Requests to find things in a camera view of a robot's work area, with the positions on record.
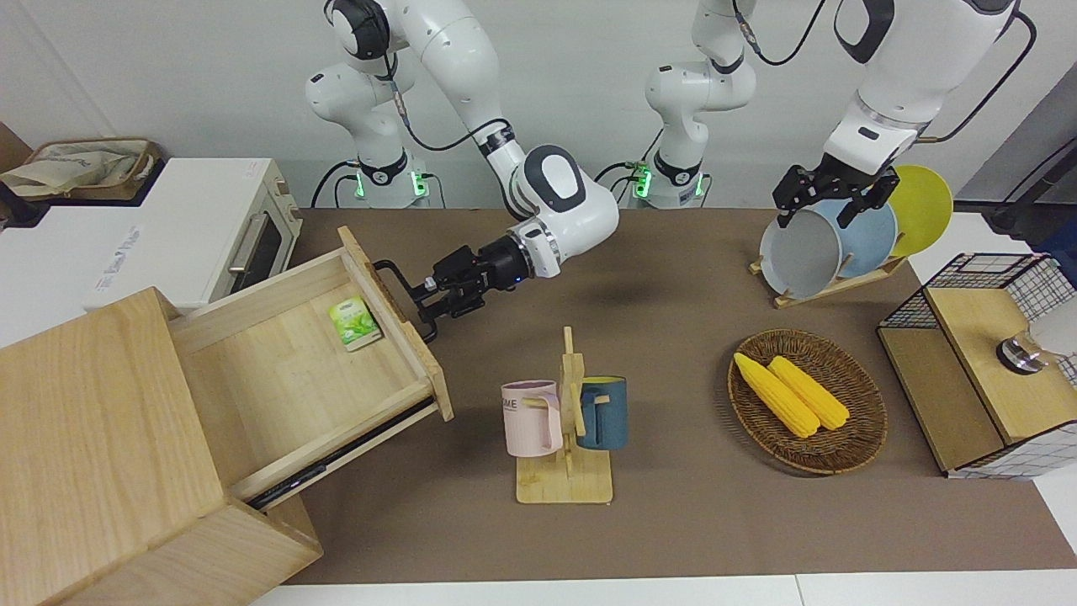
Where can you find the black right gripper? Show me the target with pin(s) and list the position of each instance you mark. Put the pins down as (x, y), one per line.
(480, 273)

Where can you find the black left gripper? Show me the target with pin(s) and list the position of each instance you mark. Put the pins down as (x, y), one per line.
(837, 181)

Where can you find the light wooden drawer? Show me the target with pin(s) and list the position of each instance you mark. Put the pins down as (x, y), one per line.
(294, 387)

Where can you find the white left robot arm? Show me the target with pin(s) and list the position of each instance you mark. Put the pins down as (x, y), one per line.
(909, 67)

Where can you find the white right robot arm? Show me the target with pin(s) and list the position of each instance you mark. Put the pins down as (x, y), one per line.
(471, 84)

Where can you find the grey plate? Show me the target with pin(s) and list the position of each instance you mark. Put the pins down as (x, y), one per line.
(799, 257)

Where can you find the light blue plate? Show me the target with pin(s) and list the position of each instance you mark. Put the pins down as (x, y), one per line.
(867, 240)

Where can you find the green tea packet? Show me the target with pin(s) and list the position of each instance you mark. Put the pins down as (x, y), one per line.
(355, 324)

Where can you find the wooden plate rack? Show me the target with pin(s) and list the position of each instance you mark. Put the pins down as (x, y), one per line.
(841, 286)

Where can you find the yellow plate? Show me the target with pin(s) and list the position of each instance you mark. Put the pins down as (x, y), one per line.
(921, 206)

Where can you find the pink mug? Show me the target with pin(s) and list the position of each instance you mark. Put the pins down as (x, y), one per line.
(528, 421)

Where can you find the yellow corn cob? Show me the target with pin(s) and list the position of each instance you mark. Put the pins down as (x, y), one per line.
(778, 396)
(812, 391)

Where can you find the brown table mat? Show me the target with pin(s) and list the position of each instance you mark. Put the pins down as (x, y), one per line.
(673, 353)

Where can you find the black equipment base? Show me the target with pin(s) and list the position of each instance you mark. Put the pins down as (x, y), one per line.
(1031, 223)

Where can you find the dark blue mug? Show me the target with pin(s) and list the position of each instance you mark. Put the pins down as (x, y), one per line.
(610, 417)

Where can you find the wooden mug rack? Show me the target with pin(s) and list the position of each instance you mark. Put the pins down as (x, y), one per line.
(564, 484)

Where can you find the brown wicker basket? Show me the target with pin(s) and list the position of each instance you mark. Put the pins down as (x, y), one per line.
(850, 446)

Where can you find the white toaster oven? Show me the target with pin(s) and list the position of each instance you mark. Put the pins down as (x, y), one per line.
(202, 219)

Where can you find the light wooden cabinet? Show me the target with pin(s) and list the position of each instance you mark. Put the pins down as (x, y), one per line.
(92, 454)

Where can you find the white printed box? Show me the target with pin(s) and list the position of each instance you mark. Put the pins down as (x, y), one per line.
(59, 261)

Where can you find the beige canvas bag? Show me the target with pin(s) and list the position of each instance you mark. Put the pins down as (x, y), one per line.
(80, 164)

